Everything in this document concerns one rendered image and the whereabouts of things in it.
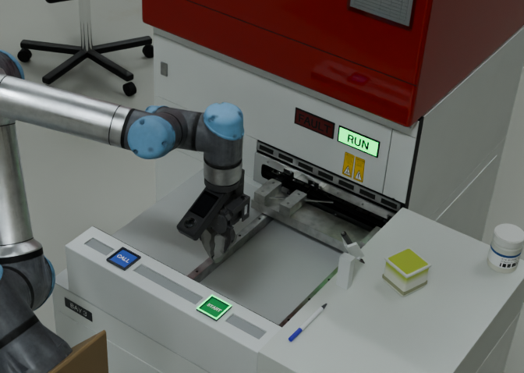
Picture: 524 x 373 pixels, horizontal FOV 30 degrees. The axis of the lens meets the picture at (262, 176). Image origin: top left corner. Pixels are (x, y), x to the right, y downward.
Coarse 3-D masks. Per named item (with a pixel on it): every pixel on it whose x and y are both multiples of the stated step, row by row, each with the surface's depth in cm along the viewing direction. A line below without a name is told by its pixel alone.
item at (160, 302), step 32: (96, 256) 224; (96, 288) 227; (128, 288) 219; (160, 288) 216; (192, 288) 217; (128, 320) 225; (160, 320) 218; (192, 320) 210; (224, 320) 209; (256, 320) 210; (192, 352) 216; (224, 352) 209; (256, 352) 202
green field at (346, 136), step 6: (342, 132) 244; (348, 132) 243; (342, 138) 245; (348, 138) 244; (354, 138) 243; (360, 138) 242; (366, 138) 240; (354, 144) 244; (360, 144) 243; (366, 144) 241; (372, 144) 240; (366, 150) 242; (372, 150) 241
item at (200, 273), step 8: (264, 216) 257; (256, 224) 254; (264, 224) 257; (240, 232) 251; (248, 232) 251; (256, 232) 255; (240, 240) 249; (248, 240) 253; (232, 248) 247; (208, 264) 240; (216, 264) 243; (192, 272) 238; (200, 272) 238; (208, 272) 241; (200, 280) 239
